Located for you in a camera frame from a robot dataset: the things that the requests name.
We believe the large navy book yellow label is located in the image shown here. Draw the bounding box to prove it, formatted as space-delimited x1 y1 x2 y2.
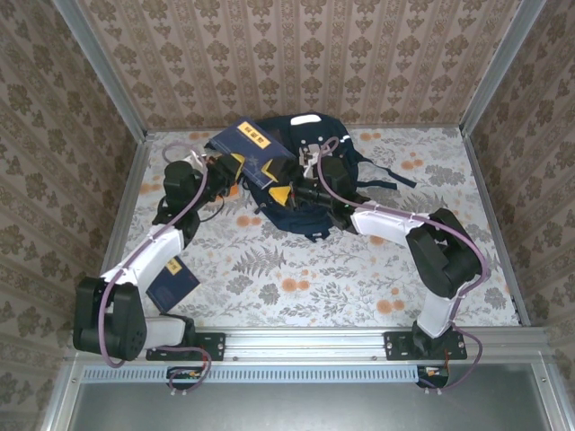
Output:
209 117 296 189

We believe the navy blue backpack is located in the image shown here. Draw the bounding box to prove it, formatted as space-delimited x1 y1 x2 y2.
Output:
204 113 418 242

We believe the small navy book yellow label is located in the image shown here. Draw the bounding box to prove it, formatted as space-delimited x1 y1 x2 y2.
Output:
145 256 201 312

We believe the floral patterned table covering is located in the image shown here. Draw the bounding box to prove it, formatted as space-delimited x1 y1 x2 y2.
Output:
105 127 522 329

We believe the grey metal sheet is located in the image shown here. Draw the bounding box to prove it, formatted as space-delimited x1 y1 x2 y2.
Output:
66 363 554 431

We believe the aluminium left side rail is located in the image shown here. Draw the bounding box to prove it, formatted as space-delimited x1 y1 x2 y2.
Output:
84 134 154 329

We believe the aluminium left corner post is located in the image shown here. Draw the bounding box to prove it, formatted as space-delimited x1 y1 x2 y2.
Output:
52 0 150 141

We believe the aluminium corner post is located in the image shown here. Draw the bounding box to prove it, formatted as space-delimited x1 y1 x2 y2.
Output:
52 0 150 141
460 0 548 136

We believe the aluminium cross rail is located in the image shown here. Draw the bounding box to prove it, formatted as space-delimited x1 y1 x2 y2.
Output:
66 326 550 361

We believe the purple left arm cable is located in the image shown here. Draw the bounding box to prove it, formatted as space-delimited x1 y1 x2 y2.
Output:
97 141 212 400

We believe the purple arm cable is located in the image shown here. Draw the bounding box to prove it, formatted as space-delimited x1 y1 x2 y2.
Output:
316 136 491 396
97 141 212 400

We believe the aluminium right side rail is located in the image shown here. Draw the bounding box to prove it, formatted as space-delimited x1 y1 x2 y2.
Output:
462 128 532 328

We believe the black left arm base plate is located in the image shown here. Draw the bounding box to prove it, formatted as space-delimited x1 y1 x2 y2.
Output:
146 330 226 362

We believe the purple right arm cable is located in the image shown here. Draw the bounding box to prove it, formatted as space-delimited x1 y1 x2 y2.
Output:
316 136 491 396

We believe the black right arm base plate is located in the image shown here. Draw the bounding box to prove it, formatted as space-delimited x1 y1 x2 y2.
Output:
385 330 468 362

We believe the light blue slotted cable duct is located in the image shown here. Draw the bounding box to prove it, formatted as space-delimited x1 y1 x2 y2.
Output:
83 364 426 384

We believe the aluminium right corner post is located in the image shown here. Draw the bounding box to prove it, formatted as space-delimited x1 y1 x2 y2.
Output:
460 0 548 136

